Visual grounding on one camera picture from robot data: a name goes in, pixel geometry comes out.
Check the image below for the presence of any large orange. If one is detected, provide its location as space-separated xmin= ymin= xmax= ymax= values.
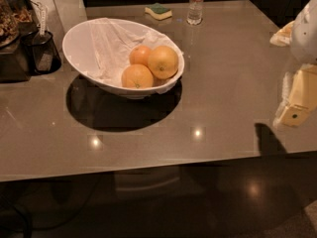
xmin=148 ymin=46 xmax=178 ymax=79

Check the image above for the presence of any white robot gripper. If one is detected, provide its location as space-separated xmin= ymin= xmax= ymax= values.
xmin=269 ymin=0 xmax=317 ymax=129

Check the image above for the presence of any white utensil in cup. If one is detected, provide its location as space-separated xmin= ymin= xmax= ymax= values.
xmin=34 ymin=2 xmax=48 ymax=37

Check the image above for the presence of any dark appliance with food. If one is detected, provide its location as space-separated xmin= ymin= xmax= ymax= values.
xmin=0 ymin=0 xmax=34 ymax=83

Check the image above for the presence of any back orange in bowl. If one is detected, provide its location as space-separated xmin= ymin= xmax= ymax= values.
xmin=129 ymin=45 xmax=152 ymax=65

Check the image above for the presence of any green yellow sponge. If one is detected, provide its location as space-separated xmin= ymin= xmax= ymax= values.
xmin=145 ymin=3 xmax=172 ymax=21

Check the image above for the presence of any black mesh cup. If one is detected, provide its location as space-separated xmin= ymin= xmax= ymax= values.
xmin=21 ymin=31 xmax=61 ymax=75

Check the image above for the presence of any clear plastic water bottle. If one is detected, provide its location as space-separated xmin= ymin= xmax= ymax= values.
xmin=186 ymin=0 xmax=204 ymax=25

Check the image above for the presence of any orange in bowl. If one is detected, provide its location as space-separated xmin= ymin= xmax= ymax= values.
xmin=129 ymin=45 xmax=152 ymax=65
xmin=121 ymin=64 xmax=154 ymax=89

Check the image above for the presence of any white tilted bowl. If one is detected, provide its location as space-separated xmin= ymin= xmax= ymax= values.
xmin=62 ymin=18 xmax=184 ymax=99

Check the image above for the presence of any front orange in bowl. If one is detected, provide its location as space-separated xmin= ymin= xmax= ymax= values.
xmin=121 ymin=64 xmax=154 ymax=89

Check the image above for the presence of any white cloth in bowl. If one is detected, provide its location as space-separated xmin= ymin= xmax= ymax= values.
xmin=86 ymin=18 xmax=184 ymax=98

